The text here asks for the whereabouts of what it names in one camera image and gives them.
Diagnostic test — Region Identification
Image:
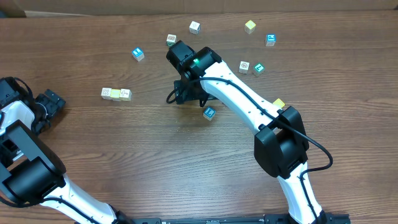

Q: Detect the blue L block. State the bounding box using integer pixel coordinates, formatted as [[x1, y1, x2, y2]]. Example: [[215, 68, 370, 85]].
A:
[[203, 106, 216, 121]]

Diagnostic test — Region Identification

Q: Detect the white X letter block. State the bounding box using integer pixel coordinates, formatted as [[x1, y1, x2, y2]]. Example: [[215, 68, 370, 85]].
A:
[[119, 89, 132, 101]]

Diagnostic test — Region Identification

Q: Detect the red letter white block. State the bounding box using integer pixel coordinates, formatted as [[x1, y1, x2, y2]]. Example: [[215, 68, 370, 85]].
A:
[[101, 88, 112, 100]]

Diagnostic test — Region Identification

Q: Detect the yellow block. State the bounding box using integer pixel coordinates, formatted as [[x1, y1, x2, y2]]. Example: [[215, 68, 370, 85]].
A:
[[273, 98, 285, 109], [110, 89, 121, 101], [244, 20, 256, 34]]

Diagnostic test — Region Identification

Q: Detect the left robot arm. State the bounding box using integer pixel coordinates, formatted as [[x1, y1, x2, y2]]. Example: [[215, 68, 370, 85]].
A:
[[1, 77, 132, 223]]

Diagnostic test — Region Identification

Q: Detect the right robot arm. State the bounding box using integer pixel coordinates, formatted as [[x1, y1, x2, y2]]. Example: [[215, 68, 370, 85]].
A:
[[166, 40, 324, 223]]

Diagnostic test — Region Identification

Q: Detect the green letter block upper left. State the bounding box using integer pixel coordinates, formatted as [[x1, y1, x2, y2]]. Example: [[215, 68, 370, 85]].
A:
[[166, 34, 177, 47]]

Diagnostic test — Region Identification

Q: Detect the blue top block far left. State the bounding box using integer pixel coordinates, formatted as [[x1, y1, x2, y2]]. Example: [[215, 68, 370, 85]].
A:
[[131, 47, 144, 62]]

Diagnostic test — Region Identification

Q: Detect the white block top centre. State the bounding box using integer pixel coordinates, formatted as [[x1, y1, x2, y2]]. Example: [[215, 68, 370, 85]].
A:
[[189, 21, 200, 35]]

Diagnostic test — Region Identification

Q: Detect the white picture block right centre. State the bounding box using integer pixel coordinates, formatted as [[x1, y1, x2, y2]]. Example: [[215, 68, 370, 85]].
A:
[[238, 61, 249, 74]]

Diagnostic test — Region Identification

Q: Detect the green seven block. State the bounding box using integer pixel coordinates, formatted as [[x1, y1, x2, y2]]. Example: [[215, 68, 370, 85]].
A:
[[252, 63, 266, 77]]

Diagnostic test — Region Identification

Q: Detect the blue top block upper right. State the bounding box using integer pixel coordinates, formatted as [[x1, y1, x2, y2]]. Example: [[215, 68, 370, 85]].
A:
[[265, 34, 276, 47]]

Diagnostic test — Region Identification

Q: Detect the cardboard back wall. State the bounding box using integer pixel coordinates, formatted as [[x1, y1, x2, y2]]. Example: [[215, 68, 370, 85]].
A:
[[1, 0, 397, 17]]

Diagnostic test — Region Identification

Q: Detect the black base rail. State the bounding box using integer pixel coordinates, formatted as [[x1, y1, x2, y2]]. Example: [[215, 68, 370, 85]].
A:
[[74, 213, 352, 224]]

